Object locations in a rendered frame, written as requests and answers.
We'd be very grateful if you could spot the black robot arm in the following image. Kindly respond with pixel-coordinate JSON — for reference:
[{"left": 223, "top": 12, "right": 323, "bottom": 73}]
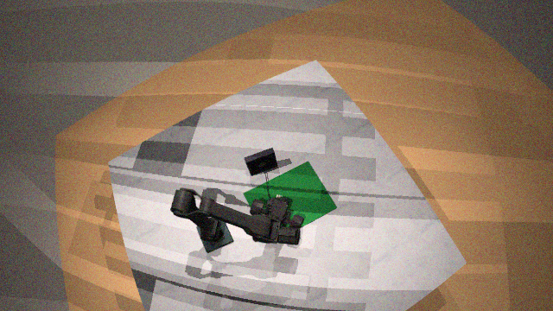
[{"left": 170, "top": 187, "right": 301, "bottom": 245}]

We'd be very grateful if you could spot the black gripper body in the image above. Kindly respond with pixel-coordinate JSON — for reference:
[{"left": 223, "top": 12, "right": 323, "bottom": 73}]
[{"left": 250, "top": 199, "right": 304, "bottom": 229}]

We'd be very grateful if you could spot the green circuit board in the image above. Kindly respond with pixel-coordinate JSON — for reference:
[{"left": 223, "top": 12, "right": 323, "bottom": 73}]
[{"left": 244, "top": 161, "right": 337, "bottom": 228}]

